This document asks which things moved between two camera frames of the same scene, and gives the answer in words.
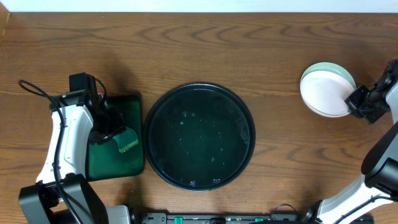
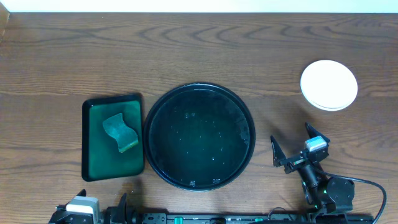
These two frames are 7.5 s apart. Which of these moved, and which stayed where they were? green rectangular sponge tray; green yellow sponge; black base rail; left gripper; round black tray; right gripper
Moved: right gripper; left gripper
Stayed: black base rail; green rectangular sponge tray; green yellow sponge; round black tray
